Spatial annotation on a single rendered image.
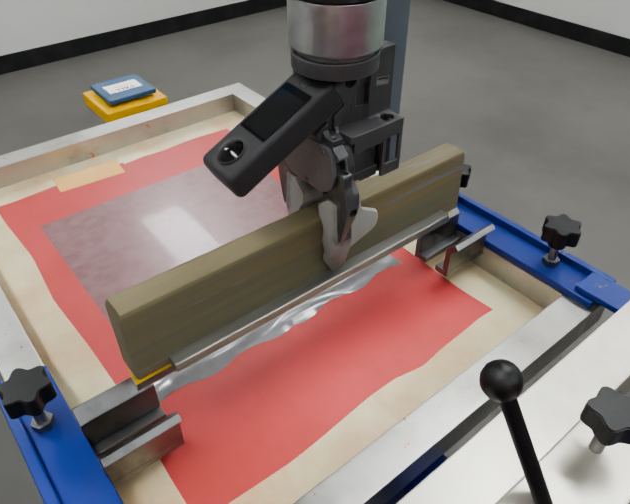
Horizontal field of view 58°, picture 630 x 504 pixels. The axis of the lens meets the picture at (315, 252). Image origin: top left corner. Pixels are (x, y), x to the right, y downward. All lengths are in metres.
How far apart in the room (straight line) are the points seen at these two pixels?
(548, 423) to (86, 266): 0.59
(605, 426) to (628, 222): 2.36
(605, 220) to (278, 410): 2.27
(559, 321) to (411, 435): 0.23
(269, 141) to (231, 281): 0.13
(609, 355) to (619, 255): 1.97
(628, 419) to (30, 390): 0.46
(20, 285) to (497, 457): 0.60
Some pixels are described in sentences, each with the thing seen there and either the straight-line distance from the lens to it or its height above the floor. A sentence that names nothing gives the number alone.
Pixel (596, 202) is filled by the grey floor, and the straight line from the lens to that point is 2.84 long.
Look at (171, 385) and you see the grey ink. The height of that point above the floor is 0.96.
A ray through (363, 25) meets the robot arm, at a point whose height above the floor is 1.32.
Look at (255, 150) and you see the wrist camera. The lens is 0.44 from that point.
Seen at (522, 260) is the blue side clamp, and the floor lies 1.00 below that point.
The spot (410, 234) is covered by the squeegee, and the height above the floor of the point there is 1.08.
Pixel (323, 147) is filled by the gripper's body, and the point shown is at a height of 1.22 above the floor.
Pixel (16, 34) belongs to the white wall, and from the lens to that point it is 4.28.
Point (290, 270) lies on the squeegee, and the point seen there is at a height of 1.10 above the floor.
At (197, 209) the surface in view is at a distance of 0.88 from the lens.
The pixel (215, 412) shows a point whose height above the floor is 0.96.
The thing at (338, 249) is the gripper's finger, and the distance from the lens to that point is 0.53.
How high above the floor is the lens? 1.45
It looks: 40 degrees down
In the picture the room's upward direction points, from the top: straight up
